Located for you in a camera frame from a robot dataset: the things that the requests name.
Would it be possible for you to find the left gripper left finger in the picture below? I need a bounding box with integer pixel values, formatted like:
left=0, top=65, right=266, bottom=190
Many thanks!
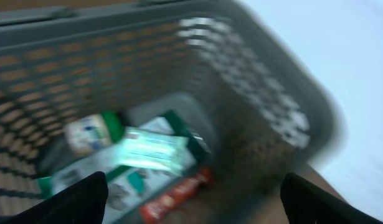
left=2, top=171, right=108, bottom=224

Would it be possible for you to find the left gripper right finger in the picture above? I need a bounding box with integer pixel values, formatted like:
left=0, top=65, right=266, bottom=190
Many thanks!
left=280, top=172, right=383, bottom=224

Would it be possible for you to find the green 3M gloves package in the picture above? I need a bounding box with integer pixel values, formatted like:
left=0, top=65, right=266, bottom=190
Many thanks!
left=37, top=111, right=207, bottom=223

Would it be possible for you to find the mint green wipes packet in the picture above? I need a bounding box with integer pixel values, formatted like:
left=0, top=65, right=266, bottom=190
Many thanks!
left=113, top=127, right=189, bottom=176

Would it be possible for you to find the red snack bar wrapper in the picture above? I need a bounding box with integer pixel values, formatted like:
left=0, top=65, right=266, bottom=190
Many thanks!
left=138, top=168, right=213, bottom=224

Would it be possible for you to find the green lid glass jar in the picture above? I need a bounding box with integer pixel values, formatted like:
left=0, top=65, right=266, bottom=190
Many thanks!
left=37, top=110, right=126, bottom=178

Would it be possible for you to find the grey plastic mesh basket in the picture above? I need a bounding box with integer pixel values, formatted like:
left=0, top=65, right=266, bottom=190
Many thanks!
left=0, top=0, right=334, bottom=223

